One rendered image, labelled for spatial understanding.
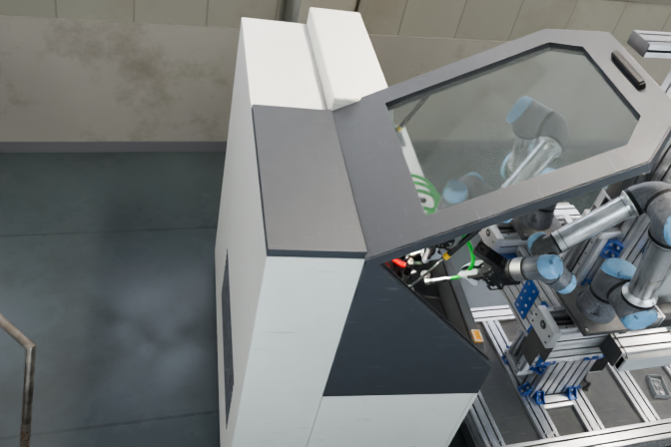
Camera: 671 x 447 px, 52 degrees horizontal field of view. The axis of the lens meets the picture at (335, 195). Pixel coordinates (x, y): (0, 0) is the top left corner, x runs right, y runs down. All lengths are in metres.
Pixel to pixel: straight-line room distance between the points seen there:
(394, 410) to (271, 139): 1.08
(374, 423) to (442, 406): 0.26
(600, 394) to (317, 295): 2.02
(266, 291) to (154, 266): 1.91
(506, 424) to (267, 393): 1.35
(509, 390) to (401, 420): 0.93
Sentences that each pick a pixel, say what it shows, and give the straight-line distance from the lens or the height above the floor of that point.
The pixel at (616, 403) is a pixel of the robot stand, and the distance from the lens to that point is 3.74.
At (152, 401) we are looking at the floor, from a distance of 3.34.
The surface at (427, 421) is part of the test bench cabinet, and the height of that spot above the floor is 0.61.
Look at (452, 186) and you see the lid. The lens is 2.05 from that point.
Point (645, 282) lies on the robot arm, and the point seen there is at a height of 1.36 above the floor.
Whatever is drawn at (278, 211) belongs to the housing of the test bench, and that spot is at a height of 1.50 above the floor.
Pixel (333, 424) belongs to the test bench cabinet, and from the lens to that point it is 2.62.
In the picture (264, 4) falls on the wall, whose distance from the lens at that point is 4.15.
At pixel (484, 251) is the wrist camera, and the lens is 2.30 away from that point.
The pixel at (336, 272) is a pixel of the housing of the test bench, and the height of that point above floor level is 1.41.
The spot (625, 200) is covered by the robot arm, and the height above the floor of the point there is 1.59.
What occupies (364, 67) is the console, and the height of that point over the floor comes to 1.55.
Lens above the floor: 2.81
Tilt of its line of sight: 39 degrees down
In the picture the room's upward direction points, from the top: 14 degrees clockwise
